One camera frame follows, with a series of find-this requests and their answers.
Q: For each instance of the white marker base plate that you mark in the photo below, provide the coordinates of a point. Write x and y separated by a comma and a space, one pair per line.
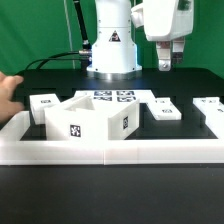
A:
118, 95

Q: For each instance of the white cabinet body box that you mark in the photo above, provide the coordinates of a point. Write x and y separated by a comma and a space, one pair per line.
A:
84, 119

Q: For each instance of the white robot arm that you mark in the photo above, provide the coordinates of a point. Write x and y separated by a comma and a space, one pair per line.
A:
114, 54

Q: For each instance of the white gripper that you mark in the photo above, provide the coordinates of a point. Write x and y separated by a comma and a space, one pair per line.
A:
163, 21

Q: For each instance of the bare human hand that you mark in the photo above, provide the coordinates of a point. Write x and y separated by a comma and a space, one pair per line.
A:
8, 108

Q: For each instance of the white cabinet top block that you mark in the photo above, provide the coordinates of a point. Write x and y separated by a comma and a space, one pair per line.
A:
38, 104

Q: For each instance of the white U-shaped fence frame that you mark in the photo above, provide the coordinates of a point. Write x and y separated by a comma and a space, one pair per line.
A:
15, 151

